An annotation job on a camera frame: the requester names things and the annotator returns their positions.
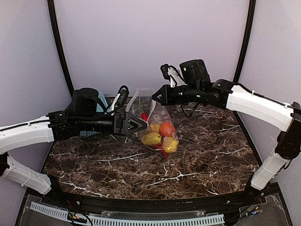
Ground yellow banana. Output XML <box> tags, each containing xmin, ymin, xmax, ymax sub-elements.
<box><xmin>141</xmin><ymin>132</ymin><xmax>161</xmax><ymax>145</ymax></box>

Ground clear zip top bag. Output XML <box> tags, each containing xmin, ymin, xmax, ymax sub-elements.
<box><xmin>126</xmin><ymin>88</ymin><xmax>179</xmax><ymax>151</ymax></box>

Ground orange fruit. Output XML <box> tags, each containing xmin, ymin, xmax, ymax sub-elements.
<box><xmin>159</xmin><ymin>121</ymin><xmax>175</xmax><ymax>137</ymax></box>

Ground red chili pepper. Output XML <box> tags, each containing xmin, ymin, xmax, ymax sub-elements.
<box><xmin>141</xmin><ymin>124</ymin><xmax>167</xmax><ymax>159</ymax></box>

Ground yellow round fruit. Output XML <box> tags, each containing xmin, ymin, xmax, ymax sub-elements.
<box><xmin>162</xmin><ymin>137</ymin><xmax>179</xmax><ymax>153</ymax></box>

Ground yellow oblong fruit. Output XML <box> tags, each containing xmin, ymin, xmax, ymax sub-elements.
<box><xmin>150</xmin><ymin>124</ymin><xmax>160</xmax><ymax>133</ymax></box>

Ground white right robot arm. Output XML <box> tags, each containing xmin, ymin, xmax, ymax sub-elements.
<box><xmin>152</xmin><ymin>59</ymin><xmax>301</xmax><ymax>191</ymax></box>

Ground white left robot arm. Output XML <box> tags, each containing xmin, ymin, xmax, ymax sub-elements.
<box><xmin>0</xmin><ymin>85</ymin><xmax>147</xmax><ymax>195</ymax></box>

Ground blue plastic basket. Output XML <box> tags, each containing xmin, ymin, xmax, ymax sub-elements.
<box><xmin>79</xmin><ymin>91</ymin><xmax>108</xmax><ymax>139</ymax></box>

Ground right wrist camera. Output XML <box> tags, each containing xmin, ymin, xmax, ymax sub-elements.
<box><xmin>160</xmin><ymin>64</ymin><xmax>184</xmax><ymax>88</ymax></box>

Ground black front table rail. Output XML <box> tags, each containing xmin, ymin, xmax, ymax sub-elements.
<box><xmin>42</xmin><ymin>189</ymin><xmax>266</xmax><ymax>219</ymax></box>

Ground white slotted cable duct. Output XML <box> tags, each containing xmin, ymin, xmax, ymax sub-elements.
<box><xmin>30</xmin><ymin>202</ymin><xmax>225</xmax><ymax>226</ymax></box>

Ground black right frame post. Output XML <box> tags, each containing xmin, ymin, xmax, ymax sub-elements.
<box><xmin>233</xmin><ymin>0</ymin><xmax>256</xmax><ymax>83</ymax></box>

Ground black frame post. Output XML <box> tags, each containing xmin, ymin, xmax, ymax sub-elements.
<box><xmin>47</xmin><ymin>0</ymin><xmax>74</xmax><ymax>96</ymax></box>
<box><xmin>233</xmin><ymin>0</ymin><xmax>256</xmax><ymax>83</ymax></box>

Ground black left frame post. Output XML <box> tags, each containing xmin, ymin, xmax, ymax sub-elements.
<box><xmin>47</xmin><ymin>0</ymin><xmax>74</xmax><ymax>96</ymax></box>

